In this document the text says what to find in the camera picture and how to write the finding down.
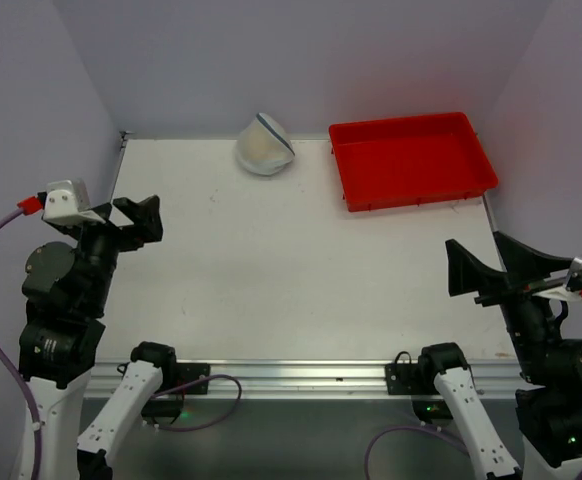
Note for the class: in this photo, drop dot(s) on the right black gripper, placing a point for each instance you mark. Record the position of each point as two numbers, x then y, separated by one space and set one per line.
509 291

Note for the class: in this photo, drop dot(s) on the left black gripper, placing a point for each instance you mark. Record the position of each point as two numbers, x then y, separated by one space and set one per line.
113 228

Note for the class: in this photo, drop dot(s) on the white mesh laundry bag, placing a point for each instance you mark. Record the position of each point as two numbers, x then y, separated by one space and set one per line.
263 148

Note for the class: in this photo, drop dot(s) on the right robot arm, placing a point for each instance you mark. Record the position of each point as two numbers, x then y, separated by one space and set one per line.
549 413

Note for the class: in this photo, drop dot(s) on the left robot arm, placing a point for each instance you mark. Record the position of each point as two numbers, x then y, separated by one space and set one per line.
66 289

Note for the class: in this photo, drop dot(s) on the red plastic tray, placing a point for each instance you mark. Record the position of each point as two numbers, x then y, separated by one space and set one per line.
410 161

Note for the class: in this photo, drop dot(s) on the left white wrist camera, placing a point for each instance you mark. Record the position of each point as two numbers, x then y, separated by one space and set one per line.
67 202

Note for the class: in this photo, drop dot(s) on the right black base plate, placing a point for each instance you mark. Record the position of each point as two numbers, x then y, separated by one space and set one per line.
406 377

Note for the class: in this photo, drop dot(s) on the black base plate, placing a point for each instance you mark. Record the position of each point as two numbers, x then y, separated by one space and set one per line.
170 407
406 377

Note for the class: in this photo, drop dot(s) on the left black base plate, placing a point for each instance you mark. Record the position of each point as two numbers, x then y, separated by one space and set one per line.
170 407

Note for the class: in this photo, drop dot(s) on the aluminium mounting rail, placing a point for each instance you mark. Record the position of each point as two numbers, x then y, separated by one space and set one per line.
347 380

